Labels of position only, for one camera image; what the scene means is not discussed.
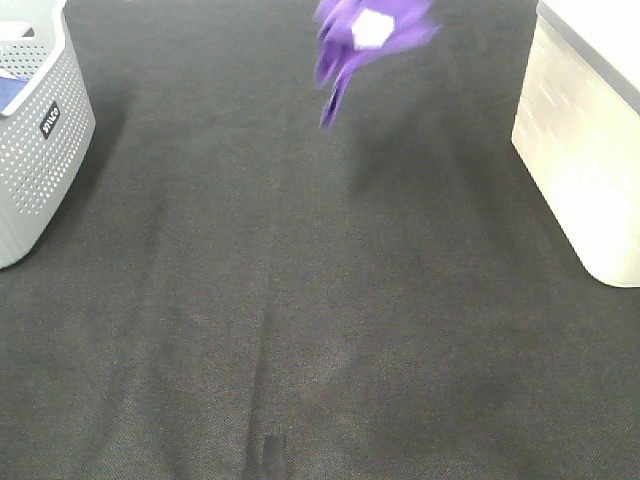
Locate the white plastic basket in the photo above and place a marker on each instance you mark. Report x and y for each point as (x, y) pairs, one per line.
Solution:
(576, 129)

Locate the blue cloth in basket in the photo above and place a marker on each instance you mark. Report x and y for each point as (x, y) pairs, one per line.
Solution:
(9, 89)

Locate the purple towel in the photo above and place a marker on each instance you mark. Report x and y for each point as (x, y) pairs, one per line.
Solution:
(354, 34)

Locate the grey perforated laundry basket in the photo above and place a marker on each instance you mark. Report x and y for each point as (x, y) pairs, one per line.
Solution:
(47, 129)

